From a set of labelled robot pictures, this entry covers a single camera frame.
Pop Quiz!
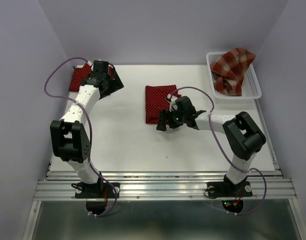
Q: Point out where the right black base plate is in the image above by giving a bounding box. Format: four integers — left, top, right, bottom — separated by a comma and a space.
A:
205, 181, 253, 199

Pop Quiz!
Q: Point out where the white plastic basket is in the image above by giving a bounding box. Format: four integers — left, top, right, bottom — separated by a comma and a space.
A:
206, 48, 262, 101

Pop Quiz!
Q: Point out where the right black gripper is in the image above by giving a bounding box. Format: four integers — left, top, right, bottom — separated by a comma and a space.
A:
156, 106, 186, 131

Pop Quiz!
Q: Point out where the red white plaid skirt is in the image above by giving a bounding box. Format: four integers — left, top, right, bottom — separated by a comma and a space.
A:
210, 48, 256, 97

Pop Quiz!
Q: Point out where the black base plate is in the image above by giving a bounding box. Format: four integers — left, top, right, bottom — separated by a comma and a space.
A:
205, 181, 253, 199
71, 182, 120, 199

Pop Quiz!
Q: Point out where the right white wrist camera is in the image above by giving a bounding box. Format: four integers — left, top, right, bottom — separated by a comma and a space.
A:
166, 94, 178, 112

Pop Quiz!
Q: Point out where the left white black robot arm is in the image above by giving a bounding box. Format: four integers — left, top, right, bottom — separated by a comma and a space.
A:
50, 60, 124, 199

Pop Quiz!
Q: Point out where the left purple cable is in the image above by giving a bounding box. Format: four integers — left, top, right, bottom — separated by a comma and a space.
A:
43, 56, 119, 218

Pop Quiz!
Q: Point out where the red polka dot skirt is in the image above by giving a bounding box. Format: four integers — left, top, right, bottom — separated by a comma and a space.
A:
68, 63, 92, 92
145, 85, 177, 125

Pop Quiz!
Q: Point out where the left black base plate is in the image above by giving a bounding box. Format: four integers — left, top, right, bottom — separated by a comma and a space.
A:
71, 182, 120, 199

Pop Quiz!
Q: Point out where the aluminium rail frame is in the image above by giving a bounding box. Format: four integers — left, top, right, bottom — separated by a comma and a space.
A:
22, 144, 306, 240

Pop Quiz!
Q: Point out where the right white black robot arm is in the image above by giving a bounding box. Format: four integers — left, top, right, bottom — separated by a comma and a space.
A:
156, 95, 266, 199

